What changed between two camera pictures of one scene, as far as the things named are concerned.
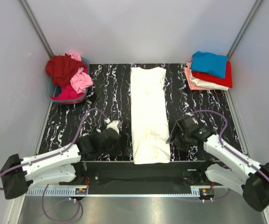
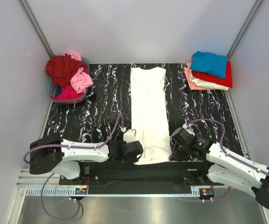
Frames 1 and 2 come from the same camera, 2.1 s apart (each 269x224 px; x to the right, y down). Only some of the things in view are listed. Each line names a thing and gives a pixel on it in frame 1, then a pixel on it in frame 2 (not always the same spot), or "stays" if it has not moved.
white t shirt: (150, 119) stays
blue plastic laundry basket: (52, 89) stays
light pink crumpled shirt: (82, 80) stays
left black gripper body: (122, 144) -> (136, 148)
